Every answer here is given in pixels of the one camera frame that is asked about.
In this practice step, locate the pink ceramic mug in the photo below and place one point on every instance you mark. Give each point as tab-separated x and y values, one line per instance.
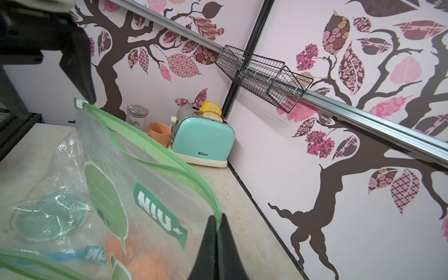
159	132

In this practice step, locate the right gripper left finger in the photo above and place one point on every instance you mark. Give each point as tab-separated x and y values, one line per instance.
206	266

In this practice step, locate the blue-zip clear bag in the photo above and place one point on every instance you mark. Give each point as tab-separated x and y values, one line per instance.
90	254

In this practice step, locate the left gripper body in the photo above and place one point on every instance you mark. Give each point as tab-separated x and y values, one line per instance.
26	32

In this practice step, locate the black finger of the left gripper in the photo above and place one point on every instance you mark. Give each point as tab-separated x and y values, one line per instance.
76	63

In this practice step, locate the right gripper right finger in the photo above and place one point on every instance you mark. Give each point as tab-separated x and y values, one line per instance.
230	266

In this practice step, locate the black wire wall basket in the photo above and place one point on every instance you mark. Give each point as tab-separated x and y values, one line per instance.
269	79

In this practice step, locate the green-zip bag of oranges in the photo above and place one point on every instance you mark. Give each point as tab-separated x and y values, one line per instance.
52	216

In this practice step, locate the mint green toaster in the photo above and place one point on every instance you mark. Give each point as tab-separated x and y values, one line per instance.
200	141

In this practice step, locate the clear glass cup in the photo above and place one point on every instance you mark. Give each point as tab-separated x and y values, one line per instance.
137	116

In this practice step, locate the yellow toast slice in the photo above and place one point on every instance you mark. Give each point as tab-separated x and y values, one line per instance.
209	106

